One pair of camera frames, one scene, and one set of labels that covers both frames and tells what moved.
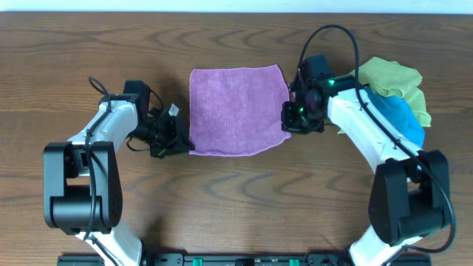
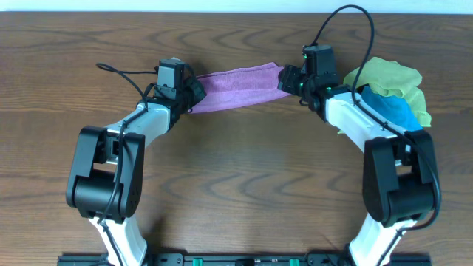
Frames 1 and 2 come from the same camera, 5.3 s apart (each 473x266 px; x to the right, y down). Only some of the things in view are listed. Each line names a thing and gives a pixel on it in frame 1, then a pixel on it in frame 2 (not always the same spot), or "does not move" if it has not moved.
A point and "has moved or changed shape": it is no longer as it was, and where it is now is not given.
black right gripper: x=290 y=120 -> x=290 y=80
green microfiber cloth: x=395 y=79 does not move
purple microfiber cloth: x=236 y=111 has moved or changed shape
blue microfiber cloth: x=398 y=111 does not move
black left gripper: x=177 y=137 -> x=196 y=91
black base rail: x=249 y=260 does not move
